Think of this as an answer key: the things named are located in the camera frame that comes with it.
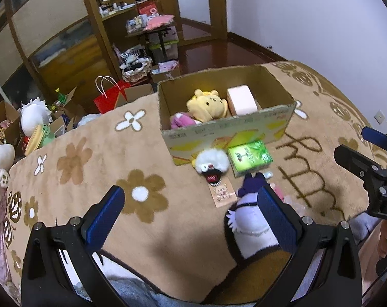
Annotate lace basket with plush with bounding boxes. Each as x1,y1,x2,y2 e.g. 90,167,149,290
119,46,152,82

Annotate wooden wardrobe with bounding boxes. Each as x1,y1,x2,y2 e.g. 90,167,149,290
0,0,156,109

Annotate plastic storage box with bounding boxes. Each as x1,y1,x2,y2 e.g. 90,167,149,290
147,26,179,61

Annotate pink swirl plush cushion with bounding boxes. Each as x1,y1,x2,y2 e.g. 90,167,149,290
226,85,258,116

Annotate bear print card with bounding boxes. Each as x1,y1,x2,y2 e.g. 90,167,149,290
209,182,238,208

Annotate green tissue packet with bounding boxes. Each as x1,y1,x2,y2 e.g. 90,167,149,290
227,140,274,178

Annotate cardboard box with bottles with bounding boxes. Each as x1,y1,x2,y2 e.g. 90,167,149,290
51,86,87,131

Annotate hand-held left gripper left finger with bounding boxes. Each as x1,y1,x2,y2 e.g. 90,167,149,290
21,185,127,307

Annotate flat cardboard box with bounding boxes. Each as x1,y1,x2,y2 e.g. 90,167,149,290
117,83,154,106

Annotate grey cloth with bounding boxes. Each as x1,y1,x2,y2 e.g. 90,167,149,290
107,277,213,307

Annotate purple white plush doll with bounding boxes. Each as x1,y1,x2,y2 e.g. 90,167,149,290
224,172,291,261

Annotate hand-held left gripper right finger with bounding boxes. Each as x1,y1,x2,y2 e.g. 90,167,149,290
257,185,363,307

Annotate cardboard box with pink items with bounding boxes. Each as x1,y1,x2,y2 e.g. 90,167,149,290
150,60,181,84

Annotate pink bear plush keychain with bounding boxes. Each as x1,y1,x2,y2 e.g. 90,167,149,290
170,112,200,130

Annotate wooden glass door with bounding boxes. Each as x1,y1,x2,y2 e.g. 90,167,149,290
150,0,229,42

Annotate white fluffy plush toy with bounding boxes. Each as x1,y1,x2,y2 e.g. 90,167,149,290
192,149,230,186

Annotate red box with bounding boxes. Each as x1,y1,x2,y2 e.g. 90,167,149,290
137,0,157,16

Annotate green frog plush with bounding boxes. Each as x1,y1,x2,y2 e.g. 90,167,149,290
40,124,56,148

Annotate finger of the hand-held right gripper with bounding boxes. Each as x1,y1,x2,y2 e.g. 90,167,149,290
333,145,384,180
361,126,387,151

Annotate small cluttered table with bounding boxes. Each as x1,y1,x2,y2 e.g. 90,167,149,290
126,14,178,64

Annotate yellow dog plush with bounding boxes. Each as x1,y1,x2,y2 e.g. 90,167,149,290
186,89,228,123

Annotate red paper bag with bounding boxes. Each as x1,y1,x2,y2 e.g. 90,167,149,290
94,76,131,114

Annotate lavender cloth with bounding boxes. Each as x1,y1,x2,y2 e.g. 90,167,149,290
350,213,381,247

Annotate white-haired plush doll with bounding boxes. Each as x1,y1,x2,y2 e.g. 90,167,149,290
20,97,53,136

